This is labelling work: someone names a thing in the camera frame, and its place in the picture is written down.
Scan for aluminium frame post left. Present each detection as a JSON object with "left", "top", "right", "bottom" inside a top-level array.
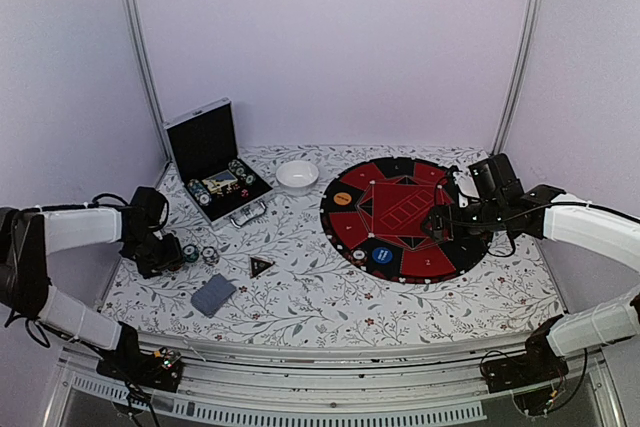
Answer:
[{"left": 122, "top": 0, "right": 171, "bottom": 161}]

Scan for round red black poker mat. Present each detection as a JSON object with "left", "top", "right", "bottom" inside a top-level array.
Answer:
[{"left": 320, "top": 157, "right": 494, "bottom": 284}]

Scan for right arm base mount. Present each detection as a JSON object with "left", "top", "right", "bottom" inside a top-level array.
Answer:
[{"left": 479, "top": 347, "right": 569, "bottom": 393}]

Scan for white ceramic bowl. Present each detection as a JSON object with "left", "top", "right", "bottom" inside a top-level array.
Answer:
[{"left": 275, "top": 160, "right": 320, "bottom": 196}]

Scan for red chips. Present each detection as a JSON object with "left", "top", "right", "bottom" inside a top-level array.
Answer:
[{"left": 351, "top": 249, "right": 367, "bottom": 266}]

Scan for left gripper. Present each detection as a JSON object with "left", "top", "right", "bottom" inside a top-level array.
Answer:
[{"left": 125, "top": 229, "right": 185, "bottom": 279}]

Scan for floral tablecloth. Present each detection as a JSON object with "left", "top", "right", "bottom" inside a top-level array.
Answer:
[{"left": 102, "top": 145, "right": 564, "bottom": 348}]

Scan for green poker chip stack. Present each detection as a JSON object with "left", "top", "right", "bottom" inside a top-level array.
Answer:
[{"left": 183, "top": 244, "right": 200, "bottom": 263}]

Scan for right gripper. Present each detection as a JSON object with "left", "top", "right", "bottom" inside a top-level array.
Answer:
[{"left": 421, "top": 198, "right": 507, "bottom": 241}]

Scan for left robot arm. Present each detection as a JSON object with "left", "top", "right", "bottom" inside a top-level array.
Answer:
[{"left": 1, "top": 186, "right": 184, "bottom": 381}]

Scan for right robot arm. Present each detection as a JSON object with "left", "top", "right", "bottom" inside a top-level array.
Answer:
[{"left": 421, "top": 153, "right": 639, "bottom": 383}]

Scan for orange big blind button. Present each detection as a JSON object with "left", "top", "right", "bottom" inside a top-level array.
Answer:
[{"left": 333, "top": 192, "right": 352, "bottom": 206}]

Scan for blue card deck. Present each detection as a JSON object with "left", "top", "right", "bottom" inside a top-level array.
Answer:
[{"left": 191, "top": 274, "right": 236, "bottom": 318}]

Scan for boxed playing card deck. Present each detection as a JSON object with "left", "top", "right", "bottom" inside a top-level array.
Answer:
[{"left": 202, "top": 170, "right": 238, "bottom": 194}]

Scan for green twenty poker chip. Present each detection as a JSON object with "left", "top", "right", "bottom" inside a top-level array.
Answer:
[{"left": 242, "top": 174, "right": 256, "bottom": 186}]

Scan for short poker chip row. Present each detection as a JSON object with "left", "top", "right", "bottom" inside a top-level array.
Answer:
[{"left": 228, "top": 159, "right": 246, "bottom": 178}]

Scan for blue small blind button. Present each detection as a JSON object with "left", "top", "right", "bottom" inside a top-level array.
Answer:
[{"left": 372, "top": 247, "right": 394, "bottom": 265}]

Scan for long poker chip row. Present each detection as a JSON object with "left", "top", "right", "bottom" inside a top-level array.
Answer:
[{"left": 187, "top": 179, "right": 211, "bottom": 206}]

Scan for triangular all in marker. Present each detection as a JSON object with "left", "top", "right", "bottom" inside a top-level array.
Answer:
[{"left": 250, "top": 257, "right": 274, "bottom": 278}]

